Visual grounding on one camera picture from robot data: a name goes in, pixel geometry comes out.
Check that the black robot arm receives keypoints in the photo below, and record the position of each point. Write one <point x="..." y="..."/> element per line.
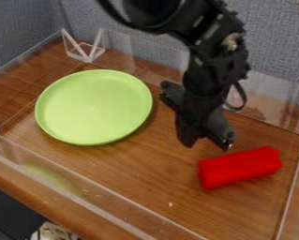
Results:
<point x="211" y="31"/>

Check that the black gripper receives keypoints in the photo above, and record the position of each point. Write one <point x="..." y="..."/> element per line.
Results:
<point x="199" y="116"/>

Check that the clear acrylic corner bracket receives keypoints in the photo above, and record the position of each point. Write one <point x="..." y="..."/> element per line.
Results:
<point x="83" y="51"/>

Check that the clear acrylic enclosure wall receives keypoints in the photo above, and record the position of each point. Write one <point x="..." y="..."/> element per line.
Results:
<point x="134" y="190"/>

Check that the red rectangular block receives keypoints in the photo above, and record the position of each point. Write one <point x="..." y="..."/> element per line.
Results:
<point x="241" y="166"/>

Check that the green round plate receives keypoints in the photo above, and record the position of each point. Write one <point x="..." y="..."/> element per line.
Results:
<point x="94" y="107"/>

